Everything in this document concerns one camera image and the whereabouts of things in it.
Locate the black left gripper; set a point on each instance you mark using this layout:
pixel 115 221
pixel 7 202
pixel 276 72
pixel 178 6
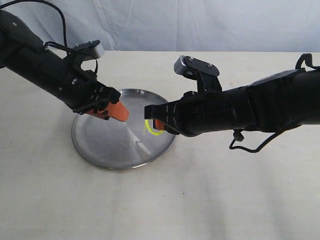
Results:
pixel 81 92

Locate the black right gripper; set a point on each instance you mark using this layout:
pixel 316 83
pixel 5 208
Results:
pixel 185 116

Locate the neon yellow-green flexible tube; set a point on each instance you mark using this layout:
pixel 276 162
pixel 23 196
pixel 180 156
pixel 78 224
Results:
pixel 148 129

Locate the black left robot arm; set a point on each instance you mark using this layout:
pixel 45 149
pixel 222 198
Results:
pixel 24 53

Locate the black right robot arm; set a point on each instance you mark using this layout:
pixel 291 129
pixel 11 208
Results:
pixel 287 99

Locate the round stainless steel plate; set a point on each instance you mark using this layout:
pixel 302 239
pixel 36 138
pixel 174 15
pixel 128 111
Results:
pixel 121 145

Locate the white backdrop sheet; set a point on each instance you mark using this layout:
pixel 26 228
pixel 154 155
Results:
pixel 178 25

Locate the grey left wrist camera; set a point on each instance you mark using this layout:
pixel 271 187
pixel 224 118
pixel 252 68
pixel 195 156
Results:
pixel 90 50

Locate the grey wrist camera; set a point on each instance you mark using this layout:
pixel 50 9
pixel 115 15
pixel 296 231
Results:
pixel 90 50
pixel 205 74

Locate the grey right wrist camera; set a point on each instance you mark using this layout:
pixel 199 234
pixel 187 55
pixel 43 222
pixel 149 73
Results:
pixel 205 74

